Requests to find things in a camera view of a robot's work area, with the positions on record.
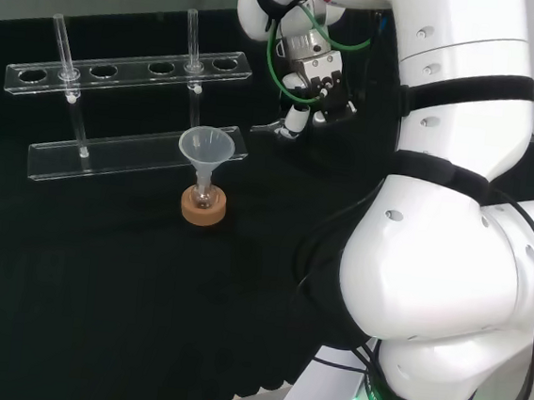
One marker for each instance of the clear acrylic funnel stand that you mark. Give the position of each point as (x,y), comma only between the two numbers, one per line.
(110,156)

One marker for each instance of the small round-bottom glass flask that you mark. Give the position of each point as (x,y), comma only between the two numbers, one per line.
(201,197)

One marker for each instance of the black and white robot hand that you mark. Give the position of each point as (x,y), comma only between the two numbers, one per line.
(317,68)

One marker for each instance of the black bench cloth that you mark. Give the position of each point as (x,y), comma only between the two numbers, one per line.
(97,288)

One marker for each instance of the clear plastic funnel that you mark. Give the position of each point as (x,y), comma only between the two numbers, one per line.
(206,144)

